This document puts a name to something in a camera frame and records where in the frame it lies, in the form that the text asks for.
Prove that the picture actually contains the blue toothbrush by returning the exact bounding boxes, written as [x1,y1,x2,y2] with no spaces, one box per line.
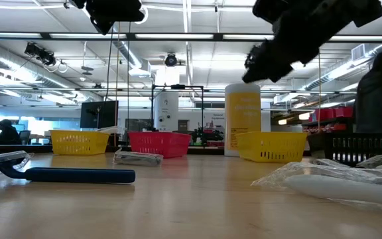
[250,161,382,214]

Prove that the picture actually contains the black ceiling-mounted device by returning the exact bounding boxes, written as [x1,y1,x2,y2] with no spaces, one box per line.
[24,42,58,66]

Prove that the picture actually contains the yellow plastic basket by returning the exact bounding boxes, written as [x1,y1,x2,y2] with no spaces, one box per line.
[235,131,308,164]
[49,129,111,156]

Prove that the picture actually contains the silver foil packet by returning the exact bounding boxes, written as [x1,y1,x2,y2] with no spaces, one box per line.
[113,149,164,167]

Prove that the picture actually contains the dark blue disposable razor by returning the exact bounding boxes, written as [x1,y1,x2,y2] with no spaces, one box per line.
[0,150,137,185]

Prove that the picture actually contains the red storage bins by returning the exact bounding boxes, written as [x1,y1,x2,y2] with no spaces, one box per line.
[312,106,355,122]

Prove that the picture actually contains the thin hanging cable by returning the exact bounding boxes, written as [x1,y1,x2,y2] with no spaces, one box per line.
[113,21,121,147]
[316,49,322,133]
[125,21,132,133]

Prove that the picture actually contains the red plastic basket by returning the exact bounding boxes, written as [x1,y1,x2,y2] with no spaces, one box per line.
[127,131,192,159]

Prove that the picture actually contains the white slim packet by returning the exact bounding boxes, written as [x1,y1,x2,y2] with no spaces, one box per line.
[313,157,356,167]

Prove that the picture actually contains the person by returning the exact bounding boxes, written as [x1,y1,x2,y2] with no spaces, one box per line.
[355,48,382,134]
[0,118,22,145]

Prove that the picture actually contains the black plastic basket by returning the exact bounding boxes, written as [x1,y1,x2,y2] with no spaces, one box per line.
[306,131,382,168]

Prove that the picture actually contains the black background monitor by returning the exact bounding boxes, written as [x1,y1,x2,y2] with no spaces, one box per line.
[80,100,119,129]

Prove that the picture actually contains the office chair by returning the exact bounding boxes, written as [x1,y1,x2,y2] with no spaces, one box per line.
[19,129,32,145]

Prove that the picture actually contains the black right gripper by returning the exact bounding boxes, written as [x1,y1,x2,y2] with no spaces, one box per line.
[241,0,357,84]

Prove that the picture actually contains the black background stand frame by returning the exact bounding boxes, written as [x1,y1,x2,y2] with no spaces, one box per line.
[150,84,205,133]

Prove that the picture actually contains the black overhead frame beam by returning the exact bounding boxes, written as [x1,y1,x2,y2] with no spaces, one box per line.
[0,31,382,42]

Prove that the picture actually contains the white pillar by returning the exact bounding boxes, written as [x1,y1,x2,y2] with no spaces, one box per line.
[153,91,180,132]

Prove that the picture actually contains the black overhead camera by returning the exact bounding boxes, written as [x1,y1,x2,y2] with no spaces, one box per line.
[164,52,178,68]

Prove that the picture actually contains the silver ventilation duct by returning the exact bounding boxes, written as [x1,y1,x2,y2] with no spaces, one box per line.
[302,42,382,92]
[0,40,103,102]

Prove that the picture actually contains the black aluminium table frame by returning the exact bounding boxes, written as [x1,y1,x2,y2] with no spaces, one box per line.
[0,143,311,155]

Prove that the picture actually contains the background robot arms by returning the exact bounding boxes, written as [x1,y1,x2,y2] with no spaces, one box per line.
[190,126,225,147]

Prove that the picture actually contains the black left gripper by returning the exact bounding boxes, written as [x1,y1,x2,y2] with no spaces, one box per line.
[84,0,146,36]

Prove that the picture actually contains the yellow wipes canister white lid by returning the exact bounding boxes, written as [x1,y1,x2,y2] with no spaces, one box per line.
[223,82,262,157]

